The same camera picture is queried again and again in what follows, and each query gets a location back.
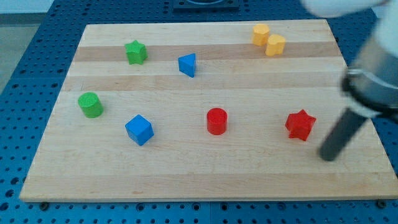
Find wooden board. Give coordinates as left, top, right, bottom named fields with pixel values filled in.
left=20, top=19, right=397, bottom=202

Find blue cube block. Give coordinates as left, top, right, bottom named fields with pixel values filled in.
left=125, top=114, right=154, bottom=146

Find red star block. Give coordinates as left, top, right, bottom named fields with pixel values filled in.
left=285, top=110, right=317, bottom=141

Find yellow heart block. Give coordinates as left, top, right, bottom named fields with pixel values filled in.
left=265, top=34, right=286, bottom=57

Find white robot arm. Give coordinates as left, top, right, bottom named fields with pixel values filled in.
left=301, top=0, right=397, bottom=121

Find green star block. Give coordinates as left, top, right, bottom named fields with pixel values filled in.
left=124, top=40, right=148, bottom=65

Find red cylinder block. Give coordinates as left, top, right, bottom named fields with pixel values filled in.
left=206, top=108, right=228, bottom=135

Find blue triangle block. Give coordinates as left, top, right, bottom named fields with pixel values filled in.
left=178, top=54, right=196, bottom=78

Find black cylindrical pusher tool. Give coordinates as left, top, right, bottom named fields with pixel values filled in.
left=318, top=108, right=368, bottom=161

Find green cylinder block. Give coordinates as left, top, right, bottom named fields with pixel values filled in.
left=78, top=92, right=104, bottom=118

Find yellow hexagon block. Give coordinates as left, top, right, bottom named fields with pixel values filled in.
left=252, top=24, right=270, bottom=46

